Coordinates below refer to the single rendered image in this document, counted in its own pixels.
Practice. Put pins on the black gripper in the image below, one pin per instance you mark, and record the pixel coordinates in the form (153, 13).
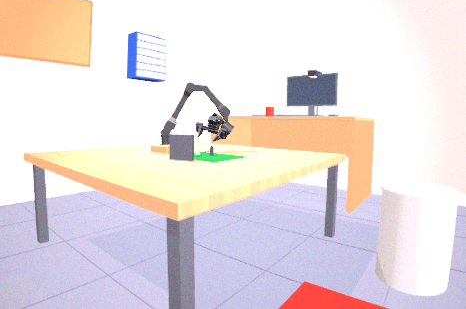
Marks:
(221, 134)

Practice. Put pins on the green circuit board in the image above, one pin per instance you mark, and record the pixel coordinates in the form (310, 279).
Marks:
(215, 158)

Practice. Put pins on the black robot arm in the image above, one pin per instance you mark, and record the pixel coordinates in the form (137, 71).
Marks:
(215, 119)

